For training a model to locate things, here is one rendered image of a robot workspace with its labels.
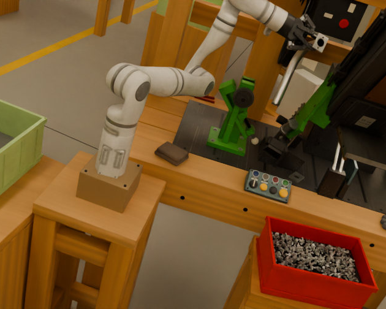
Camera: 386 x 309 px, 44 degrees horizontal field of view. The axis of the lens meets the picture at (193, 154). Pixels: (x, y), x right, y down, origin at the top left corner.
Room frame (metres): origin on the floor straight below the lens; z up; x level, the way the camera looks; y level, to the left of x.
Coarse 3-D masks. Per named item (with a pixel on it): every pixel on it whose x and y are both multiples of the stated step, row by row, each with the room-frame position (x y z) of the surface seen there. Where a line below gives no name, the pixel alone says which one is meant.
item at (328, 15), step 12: (324, 0) 1.81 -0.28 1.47; (336, 0) 1.81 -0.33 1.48; (348, 0) 1.81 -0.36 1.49; (312, 12) 1.86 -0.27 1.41; (324, 12) 1.81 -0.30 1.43; (336, 12) 1.81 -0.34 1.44; (348, 12) 1.81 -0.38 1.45; (360, 12) 1.81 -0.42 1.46; (324, 24) 1.81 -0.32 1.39; (336, 24) 1.81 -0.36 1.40; (348, 24) 1.81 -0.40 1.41; (336, 36) 1.81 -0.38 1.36; (348, 36) 1.81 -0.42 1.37
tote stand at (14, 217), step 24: (48, 168) 1.26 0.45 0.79; (24, 192) 1.11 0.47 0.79; (0, 216) 0.98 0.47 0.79; (24, 216) 1.01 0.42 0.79; (0, 240) 0.89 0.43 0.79; (24, 240) 1.00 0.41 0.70; (0, 264) 0.90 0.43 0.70; (24, 264) 1.02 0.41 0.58; (0, 288) 0.90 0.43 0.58; (24, 288) 1.03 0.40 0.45
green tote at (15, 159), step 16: (0, 112) 1.30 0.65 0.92; (16, 112) 1.29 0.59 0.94; (32, 112) 1.29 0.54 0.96; (0, 128) 1.30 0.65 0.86; (16, 128) 1.29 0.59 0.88; (32, 128) 1.21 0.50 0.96; (16, 144) 1.12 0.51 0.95; (32, 144) 1.22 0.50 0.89; (0, 160) 1.05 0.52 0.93; (16, 160) 1.13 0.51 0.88; (32, 160) 1.23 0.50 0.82; (0, 176) 1.06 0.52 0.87; (16, 176) 1.14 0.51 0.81; (0, 192) 1.05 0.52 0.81
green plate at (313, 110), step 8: (320, 88) 1.63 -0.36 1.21; (328, 88) 1.56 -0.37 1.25; (312, 96) 1.64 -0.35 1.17; (320, 96) 1.57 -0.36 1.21; (328, 96) 1.56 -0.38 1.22; (312, 104) 1.58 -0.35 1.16; (320, 104) 1.54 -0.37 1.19; (304, 112) 1.60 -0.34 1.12; (312, 112) 1.54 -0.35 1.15; (320, 112) 1.56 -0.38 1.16; (304, 120) 1.54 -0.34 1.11; (312, 120) 1.56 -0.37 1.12; (320, 120) 1.56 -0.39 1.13; (328, 120) 1.56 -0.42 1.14
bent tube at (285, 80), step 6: (318, 36) 1.63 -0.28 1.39; (324, 36) 1.64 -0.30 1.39; (312, 42) 1.64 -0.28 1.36; (318, 42) 1.66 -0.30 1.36; (324, 42) 1.63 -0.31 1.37; (306, 48) 1.68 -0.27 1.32; (318, 48) 1.62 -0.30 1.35; (300, 54) 1.70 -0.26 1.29; (294, 60) 1.70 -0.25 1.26; (288, 66) 1.69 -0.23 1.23; (294, 66) 1.69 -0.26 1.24; (288, 72) 1.67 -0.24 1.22; (282, 78) 1.66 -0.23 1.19; (288, 78) 1.66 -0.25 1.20; (282, 84) 1.64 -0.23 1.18; (288, 84) 1.65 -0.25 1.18; (282, 90) 1.63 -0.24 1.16; (276, 96) 1.61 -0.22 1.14; (282, 96) 1.62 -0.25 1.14; (276, 102) 1.59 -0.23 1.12
